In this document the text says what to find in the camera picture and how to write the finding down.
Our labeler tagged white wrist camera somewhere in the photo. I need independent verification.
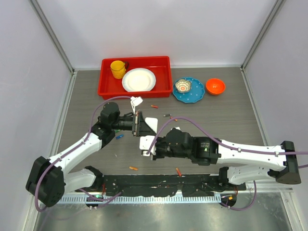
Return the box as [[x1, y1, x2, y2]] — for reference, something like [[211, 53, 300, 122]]
[[130, 96, 143, 113], [139, 135, 156, 160]]

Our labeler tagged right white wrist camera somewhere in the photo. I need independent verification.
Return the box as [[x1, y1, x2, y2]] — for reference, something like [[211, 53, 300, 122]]
[[139, 135, 156, 160]]

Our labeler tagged orange plastic bowl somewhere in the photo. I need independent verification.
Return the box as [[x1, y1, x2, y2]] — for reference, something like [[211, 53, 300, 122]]
[[205, 78, 226, 95]]

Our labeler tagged purple cable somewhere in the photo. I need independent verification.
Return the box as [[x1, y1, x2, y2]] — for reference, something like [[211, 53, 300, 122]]
[[145, 116, 308, 212], [35, 95, 134, 212]]

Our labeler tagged red plastic tray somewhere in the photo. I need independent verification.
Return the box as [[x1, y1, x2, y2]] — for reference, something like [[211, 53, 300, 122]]
[[97, 56, 173, 100]]

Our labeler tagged white paper plate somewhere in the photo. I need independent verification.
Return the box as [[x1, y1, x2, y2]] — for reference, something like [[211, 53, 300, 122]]
[[122, 68, 156, 92]]

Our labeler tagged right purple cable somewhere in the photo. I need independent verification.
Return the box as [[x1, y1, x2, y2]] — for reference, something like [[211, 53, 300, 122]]
[[145, 116, 308, 212]]

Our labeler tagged yellow mug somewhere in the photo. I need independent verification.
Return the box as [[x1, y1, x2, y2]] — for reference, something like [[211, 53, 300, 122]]
[[110, 60, 129, 79]]

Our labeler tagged white remote control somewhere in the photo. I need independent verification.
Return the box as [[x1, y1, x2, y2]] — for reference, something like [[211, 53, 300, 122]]
[[139, 117, 159, 151]]

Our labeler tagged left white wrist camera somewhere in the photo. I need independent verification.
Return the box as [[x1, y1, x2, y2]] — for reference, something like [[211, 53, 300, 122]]
[[130, 96, 143, 113]]

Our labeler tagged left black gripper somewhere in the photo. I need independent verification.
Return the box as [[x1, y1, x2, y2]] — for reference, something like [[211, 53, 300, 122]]
[[111, 111, 156, 137]]

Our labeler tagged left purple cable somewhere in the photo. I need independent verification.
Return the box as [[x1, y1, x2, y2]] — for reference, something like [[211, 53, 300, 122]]
[[35, 95, 134, 212]]

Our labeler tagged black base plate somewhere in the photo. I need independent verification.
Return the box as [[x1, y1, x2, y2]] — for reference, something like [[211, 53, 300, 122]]
[[83, 174, 246, 197]]

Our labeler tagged small patterned bowl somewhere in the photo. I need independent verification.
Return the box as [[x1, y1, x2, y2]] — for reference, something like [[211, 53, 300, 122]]
[[175, 78, 192, 93]]

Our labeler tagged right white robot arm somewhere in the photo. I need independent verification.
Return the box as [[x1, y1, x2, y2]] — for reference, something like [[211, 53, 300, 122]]
[[144, 128, 301, 190]]

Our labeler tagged blue dotted plate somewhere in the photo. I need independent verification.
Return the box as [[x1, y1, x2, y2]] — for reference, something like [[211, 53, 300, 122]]
[[173, 77, 205, 103]]

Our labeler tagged slotted cable duct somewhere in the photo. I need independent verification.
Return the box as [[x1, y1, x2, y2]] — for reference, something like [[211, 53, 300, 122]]
[[58, 193, 221, 205]]

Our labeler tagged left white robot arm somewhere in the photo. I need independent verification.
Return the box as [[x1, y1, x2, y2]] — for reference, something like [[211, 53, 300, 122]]
[[26, 102, 158, 212]]

